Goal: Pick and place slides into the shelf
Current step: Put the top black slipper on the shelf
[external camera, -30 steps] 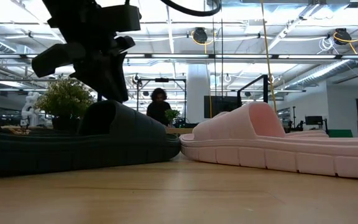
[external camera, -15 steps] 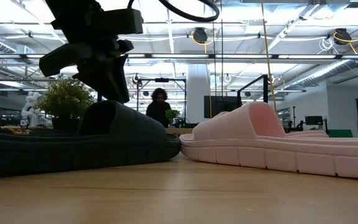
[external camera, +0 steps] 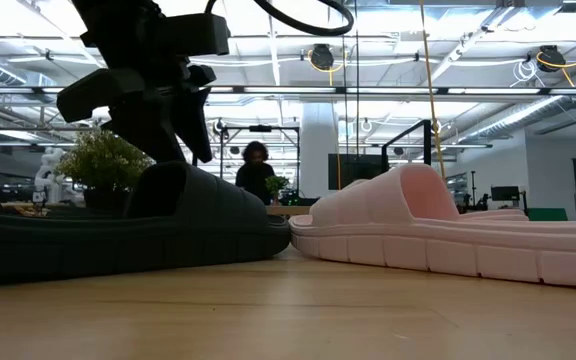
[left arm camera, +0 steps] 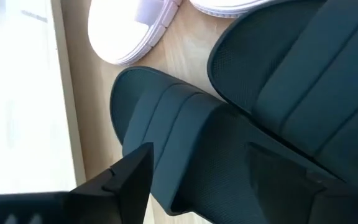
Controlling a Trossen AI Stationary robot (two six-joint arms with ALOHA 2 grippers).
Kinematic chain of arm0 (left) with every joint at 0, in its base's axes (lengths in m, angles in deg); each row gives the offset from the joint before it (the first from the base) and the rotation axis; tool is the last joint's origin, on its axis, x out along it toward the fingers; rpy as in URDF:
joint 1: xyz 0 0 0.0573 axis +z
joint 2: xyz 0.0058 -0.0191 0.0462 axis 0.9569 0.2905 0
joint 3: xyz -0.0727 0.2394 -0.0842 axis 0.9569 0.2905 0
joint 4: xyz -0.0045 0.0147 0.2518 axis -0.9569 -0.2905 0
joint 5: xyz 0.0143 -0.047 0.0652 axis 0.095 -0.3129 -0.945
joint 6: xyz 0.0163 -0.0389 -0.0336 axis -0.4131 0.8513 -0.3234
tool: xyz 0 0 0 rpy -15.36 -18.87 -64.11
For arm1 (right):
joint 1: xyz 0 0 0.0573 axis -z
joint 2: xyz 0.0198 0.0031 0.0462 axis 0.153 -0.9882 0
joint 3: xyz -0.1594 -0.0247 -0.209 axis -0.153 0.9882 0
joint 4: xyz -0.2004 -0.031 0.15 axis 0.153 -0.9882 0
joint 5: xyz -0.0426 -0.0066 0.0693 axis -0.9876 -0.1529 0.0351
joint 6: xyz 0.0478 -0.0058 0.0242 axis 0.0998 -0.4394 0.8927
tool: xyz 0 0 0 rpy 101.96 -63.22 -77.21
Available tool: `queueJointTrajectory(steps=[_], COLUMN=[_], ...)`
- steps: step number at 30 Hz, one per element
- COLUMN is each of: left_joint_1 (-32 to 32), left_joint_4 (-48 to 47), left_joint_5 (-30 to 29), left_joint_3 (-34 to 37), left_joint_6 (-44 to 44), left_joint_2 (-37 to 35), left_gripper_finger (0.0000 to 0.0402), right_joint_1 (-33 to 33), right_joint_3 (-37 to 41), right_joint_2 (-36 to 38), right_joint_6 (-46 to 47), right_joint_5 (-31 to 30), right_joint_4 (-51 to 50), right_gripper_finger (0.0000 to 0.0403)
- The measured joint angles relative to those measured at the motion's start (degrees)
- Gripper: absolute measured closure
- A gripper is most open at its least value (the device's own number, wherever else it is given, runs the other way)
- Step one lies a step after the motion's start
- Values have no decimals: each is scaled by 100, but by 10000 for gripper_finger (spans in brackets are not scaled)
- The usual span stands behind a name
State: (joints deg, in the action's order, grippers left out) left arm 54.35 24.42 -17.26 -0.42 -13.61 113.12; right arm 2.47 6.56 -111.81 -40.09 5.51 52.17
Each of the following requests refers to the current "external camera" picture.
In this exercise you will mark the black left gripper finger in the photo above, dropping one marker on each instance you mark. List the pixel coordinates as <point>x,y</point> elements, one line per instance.
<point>195,125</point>
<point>153,135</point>

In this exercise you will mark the black rubber slide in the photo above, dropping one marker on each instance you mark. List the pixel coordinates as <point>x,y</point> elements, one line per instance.
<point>193,235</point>

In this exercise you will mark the pink rubber slide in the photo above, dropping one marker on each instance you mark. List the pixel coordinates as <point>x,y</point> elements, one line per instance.
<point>418,240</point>
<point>498,215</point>

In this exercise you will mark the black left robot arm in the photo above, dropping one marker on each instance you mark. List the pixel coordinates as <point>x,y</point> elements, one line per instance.
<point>118,12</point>

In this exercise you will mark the person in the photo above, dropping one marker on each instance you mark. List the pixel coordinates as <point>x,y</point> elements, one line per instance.
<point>254,180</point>

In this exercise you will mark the small green potted plant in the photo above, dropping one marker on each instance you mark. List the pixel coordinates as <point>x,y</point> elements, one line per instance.
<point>276,184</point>

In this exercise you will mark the white humanoid figure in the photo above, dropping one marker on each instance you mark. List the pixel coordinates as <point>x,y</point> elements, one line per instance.
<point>50,172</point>

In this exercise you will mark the wooden background bench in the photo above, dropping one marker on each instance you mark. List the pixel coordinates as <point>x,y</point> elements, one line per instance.
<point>288,210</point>

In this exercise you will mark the black metal stand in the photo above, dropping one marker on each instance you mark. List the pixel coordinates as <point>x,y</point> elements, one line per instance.
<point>427,145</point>

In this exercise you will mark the small black desk monitor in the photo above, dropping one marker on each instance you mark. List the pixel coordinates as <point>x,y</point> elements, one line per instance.
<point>504,193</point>

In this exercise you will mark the green box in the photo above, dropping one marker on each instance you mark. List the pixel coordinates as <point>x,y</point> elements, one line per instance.
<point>548,214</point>

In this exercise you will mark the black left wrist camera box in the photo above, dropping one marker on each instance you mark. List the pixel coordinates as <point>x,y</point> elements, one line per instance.
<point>193,35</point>

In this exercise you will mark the black wall monitor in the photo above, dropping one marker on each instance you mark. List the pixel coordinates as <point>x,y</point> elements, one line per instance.
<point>353,170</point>

